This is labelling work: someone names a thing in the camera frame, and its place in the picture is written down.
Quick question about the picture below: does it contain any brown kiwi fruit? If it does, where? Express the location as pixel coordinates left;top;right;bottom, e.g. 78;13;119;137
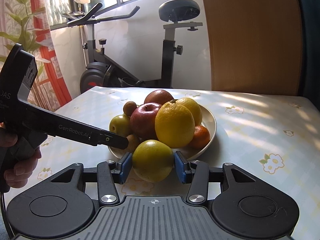
126;134;140;153
123;101;137;116

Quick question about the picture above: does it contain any black exercise bike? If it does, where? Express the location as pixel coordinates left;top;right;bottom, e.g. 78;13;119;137
63;0;203;93

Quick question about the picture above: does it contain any shiny red apple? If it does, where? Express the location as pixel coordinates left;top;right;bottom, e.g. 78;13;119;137
130;102;161;140

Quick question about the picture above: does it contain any wooden door panel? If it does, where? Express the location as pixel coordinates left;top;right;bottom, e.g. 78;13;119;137
203;0;303;95

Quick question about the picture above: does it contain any red patterned curtain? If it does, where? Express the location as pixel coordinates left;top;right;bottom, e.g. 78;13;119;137
1;0;72;112

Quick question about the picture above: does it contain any person left hand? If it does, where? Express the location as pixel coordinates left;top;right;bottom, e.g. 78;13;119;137
1;127;47;192

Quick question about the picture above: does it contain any dark teal curtain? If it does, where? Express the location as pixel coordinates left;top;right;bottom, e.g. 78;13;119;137
298;0;319;102

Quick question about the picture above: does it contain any green apple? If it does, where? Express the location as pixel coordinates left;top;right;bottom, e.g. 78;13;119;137
132;140;174;183
109;114;132;137

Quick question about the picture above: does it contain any dull brownish red apple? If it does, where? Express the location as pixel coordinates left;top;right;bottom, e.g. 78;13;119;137
144;89;174;105

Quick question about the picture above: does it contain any yellow lemon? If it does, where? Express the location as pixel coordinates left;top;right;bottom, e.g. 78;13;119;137
155;100;195;148
176;97;202;126

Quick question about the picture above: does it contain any cream round plate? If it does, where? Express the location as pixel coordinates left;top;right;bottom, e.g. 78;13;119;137
109;97;216;160

